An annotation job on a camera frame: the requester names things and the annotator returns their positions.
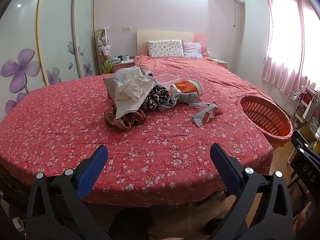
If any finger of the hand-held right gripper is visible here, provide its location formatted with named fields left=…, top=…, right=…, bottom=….
left=291, top=130, right=320, bottom=159

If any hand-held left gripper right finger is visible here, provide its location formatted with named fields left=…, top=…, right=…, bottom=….
left=209, top=143, right=294, bottom=240

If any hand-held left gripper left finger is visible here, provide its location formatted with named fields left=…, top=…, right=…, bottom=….
left=26, top=144, right=112, bottom=240

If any orange plastic basket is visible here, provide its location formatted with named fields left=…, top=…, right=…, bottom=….
left=236, top=95, right=293, bottom=148

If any white paper bag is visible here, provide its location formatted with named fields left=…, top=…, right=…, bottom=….
left=103, top=66, right=156, bottom=119

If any red floral blanket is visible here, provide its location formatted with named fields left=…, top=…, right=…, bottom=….
left=0, top=73, right=275, bottom=204

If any brown plaid cloth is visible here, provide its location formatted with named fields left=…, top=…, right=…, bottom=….
left=104, top=103, right=146, bottom=131

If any dark slipper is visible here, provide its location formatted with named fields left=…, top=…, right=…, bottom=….
left=202, top=217, right=227, bottom=236

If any silver red snack wrapper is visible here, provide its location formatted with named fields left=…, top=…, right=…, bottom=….
left=192, top=103, right=224, bottom=128

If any pale grey green sock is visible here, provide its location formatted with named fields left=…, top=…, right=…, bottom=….
left=157, top=92, right=211, bottom=113

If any black white floral cloth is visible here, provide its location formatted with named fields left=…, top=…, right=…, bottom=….
left=139, top=84, right=176, bottom=112

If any pink curtain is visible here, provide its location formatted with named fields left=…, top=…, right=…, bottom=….
left=261, top=0, right=320, bottom=97

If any pink white nightstand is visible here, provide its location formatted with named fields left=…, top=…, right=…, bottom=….
left=112, top=59, right=136, bottom=74
left=212, top=58, right=228, bottom=70

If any yellow green plush toy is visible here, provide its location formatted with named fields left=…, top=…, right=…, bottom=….
left=102, top=58, right=112, bottom=74

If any clear plastic box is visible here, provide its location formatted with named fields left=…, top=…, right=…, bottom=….
left=154, top=73, right=181, bottom=87

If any bed with red quilt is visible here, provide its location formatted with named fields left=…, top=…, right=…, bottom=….
left=134, top=54, right=277, bottom=105

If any pink ruffled pillow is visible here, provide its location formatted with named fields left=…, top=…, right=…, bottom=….
left=182, top=41, right=204, bottom=59

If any clear tube of plush toys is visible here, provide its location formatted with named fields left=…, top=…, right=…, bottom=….
left=97, top=28, right=112, bottom=75

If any white floral pillow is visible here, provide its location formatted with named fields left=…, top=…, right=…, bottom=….
left=147, top=40, right=184, bottom=59

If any wardrobe with purple flower doors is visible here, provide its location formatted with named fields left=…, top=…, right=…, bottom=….
left=0, top=0, right=97, bottom=122

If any beige pink headboard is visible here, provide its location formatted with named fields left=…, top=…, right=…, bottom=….
left=137, top=29, right=207, bottom=57

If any white wire rack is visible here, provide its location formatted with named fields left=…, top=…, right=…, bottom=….
left=284, top=89, right=320, bottom=165

